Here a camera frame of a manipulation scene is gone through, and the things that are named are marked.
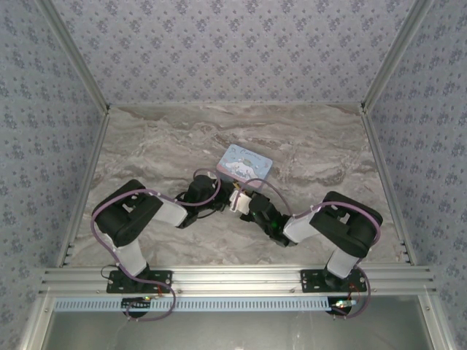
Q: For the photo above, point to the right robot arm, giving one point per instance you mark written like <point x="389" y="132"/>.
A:
<point x="346" y="226"/>

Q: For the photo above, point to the aluminium frame leg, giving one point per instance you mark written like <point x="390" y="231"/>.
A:
<point x="36" y="324"/>
<point x="434" y="324"/>

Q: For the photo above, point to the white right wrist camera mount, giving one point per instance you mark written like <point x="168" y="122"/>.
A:
<point x="239" y="204"/>

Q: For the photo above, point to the aluminium frame post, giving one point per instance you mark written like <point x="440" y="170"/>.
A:
<point x="397" y="54"/>
<point x="78" y="58"/>

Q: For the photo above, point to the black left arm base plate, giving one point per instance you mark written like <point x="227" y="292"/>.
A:
<point x="164" y="277"/>

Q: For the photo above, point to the small circuit board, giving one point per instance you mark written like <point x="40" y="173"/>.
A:
<point x="343" y="304"/>
<point x="136" y="302"/>

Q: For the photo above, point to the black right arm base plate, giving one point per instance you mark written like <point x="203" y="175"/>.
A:
<point x="310" y="280"/>

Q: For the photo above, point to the aluminium cross rail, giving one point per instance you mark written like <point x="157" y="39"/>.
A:
<point x="233" y="280"/>

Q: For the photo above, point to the aluminium table side rail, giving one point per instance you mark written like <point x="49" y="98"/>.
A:
<point x="385" y="171"/>
<point x="87" y="171"/>

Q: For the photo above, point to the grey metal sheet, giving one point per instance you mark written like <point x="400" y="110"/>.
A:
<point x="233" y="331"/>

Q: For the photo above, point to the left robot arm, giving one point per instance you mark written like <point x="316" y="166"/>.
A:
<point x="124" y="215"/>

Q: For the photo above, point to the blue cartoon tin box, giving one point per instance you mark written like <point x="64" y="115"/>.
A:
<point x="244" y="164"/>

